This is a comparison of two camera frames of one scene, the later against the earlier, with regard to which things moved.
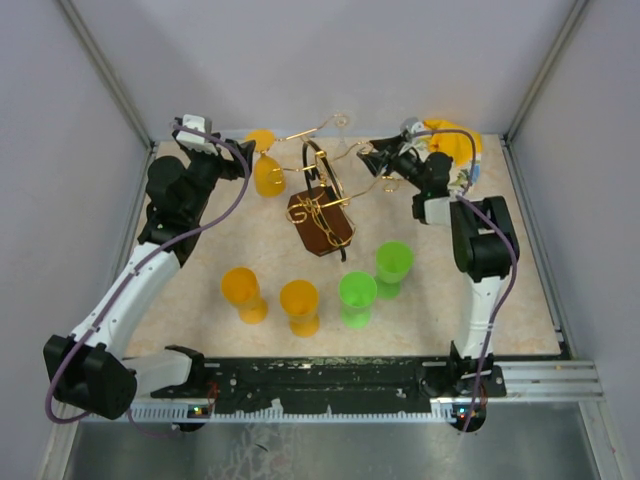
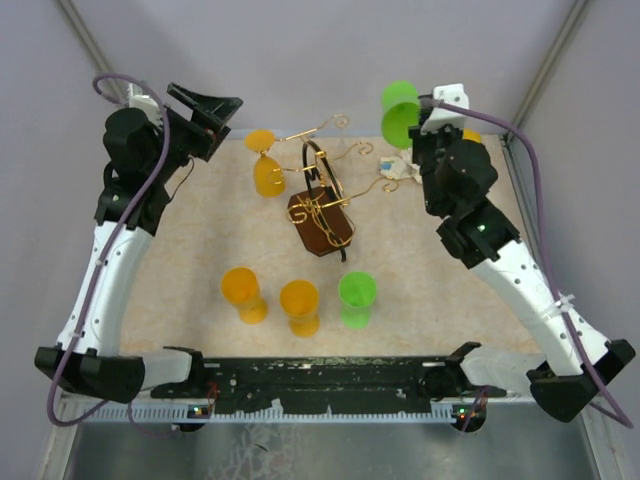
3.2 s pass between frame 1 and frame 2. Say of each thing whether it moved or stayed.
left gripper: moved
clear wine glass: moved
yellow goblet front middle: stayed
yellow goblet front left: stayed
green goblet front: stayed
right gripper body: moved
